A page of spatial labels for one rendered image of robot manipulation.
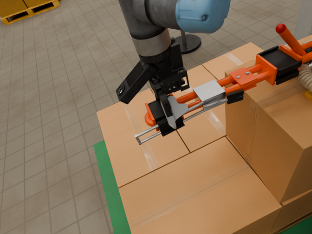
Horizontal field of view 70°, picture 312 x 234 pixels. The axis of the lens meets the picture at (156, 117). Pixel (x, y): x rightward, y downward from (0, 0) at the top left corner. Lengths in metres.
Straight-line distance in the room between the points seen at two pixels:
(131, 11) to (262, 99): 0.54
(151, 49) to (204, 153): 0.79
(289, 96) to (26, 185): 2.07
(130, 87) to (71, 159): 1.73
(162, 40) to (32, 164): 2.09
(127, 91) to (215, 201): 0.69
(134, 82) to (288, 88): 0.55
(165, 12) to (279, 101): 0.55
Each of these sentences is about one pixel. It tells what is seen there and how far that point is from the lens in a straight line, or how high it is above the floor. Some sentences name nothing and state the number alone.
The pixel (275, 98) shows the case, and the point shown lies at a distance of 0.82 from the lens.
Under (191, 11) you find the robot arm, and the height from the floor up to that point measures 1.38.
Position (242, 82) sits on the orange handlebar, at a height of 1.09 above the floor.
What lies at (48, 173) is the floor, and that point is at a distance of 2.23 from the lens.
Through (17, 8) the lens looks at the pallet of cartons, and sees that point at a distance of 6.11.
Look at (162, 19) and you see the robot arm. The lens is 0.38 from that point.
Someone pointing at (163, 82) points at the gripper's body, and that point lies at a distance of 0.50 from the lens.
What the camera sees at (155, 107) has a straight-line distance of 0.61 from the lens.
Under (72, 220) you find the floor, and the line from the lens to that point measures 1.89.
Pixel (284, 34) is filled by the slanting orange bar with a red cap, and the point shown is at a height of 1.17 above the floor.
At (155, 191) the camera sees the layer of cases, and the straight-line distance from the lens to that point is 1.10.
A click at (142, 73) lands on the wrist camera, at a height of 1.24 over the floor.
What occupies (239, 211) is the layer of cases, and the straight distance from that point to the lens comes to 1.04.
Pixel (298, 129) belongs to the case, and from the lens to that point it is 0.75.
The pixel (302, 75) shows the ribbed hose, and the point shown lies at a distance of 0.79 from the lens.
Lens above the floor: 1.52
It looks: 47 degrees down
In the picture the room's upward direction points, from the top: 20 degrees counter-clockwise
